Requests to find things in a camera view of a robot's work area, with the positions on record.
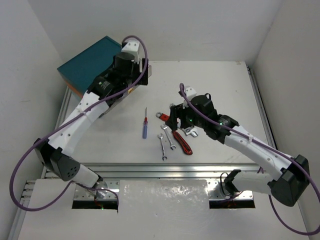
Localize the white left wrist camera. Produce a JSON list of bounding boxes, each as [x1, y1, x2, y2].
[[121, 40, 141, 63]]

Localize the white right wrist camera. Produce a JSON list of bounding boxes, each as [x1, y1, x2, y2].
[[182, 85, 197, 109]]

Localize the aluminium table edge rail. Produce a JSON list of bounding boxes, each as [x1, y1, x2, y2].
[[85, 162, 259, 179]]

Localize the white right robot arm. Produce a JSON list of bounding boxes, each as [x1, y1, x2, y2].
[[166, 93, 310, 207]]

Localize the white foam cover panel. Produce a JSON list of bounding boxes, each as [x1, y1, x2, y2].
[[118, 179, 209, 214]]

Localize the red black utility knife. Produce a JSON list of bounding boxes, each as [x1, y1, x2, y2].
[[171, 131, 193, 156]]

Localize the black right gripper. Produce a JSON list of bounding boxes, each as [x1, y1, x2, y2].
[[165, 102, 206, 131]]

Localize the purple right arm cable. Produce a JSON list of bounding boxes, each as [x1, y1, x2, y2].
[[178, 82, 320, 236]]

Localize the blue handled screwdriver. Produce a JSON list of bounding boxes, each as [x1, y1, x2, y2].
[[142, 107, 148, 139]]

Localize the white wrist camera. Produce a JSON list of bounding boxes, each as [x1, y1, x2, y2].
[[182, 85, 197, 109], [121, 40, 141, 63]]

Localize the red handled adjustable wrench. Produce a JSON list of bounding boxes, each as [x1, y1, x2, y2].
[[155, 111, 200, 138]]

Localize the teal drawer organizer box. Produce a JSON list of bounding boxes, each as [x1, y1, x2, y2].
[[57, 36, 122, 99]]

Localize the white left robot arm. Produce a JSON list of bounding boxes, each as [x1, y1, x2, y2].
[[35, 52, 148, 188]]

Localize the small silver open-end wrench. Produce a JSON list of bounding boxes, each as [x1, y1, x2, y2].
[[157, 133, 168, 161]]

